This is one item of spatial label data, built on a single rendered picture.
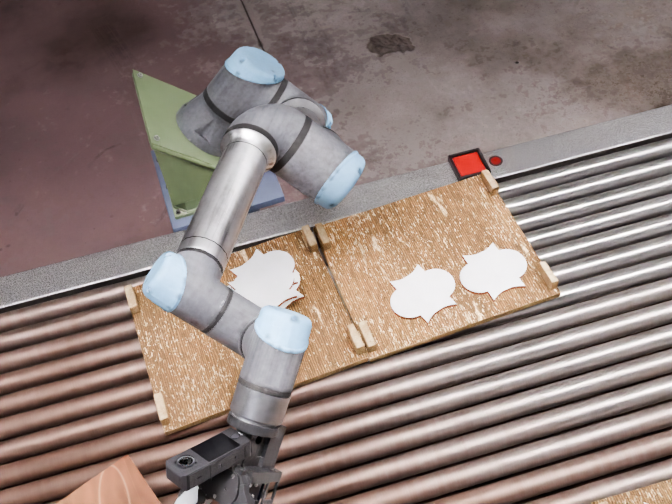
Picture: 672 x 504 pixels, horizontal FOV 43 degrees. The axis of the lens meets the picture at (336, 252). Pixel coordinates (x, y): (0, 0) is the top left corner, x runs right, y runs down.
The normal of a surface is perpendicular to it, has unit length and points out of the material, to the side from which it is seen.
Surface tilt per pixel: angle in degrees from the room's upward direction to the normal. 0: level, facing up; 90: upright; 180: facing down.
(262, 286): 0
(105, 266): 0
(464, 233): 0
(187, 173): 90
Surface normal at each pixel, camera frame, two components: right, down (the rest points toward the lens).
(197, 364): -0.07, -0.59
